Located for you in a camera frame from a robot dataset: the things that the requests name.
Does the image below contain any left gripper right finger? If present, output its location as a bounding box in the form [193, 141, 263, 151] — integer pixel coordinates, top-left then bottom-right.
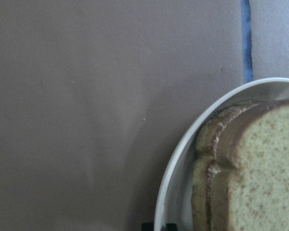
[164, 223, 177, 231]

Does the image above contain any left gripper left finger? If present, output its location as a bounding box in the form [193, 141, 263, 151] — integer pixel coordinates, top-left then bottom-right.
[141, 222, 154, 231]

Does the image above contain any white round plate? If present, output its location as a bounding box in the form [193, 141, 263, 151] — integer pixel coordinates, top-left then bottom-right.
[154, 77, 289, 231]

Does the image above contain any bread slice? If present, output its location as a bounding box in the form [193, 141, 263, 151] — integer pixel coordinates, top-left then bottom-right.
[210, 100, 289, 231]
[191, 103, 258, 231]

